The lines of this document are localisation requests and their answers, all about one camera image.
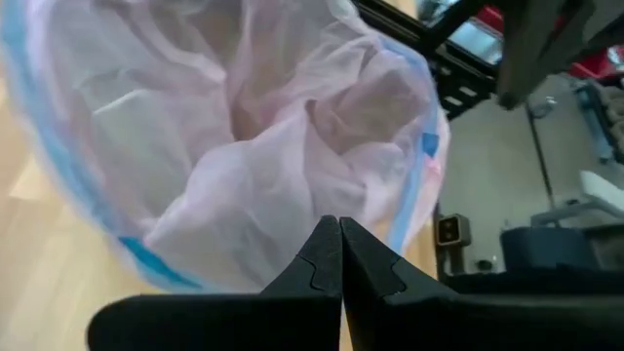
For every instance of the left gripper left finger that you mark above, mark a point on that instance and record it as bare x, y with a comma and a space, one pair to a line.
219, 322

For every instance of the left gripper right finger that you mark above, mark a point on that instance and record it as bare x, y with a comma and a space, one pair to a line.
439, 326

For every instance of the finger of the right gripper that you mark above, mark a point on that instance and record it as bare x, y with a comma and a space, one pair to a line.
536, 49

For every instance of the grey metal cart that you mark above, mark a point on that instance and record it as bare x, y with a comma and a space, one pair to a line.
585, 205

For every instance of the grey frame bracket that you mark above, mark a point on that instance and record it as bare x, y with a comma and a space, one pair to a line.
453, 231

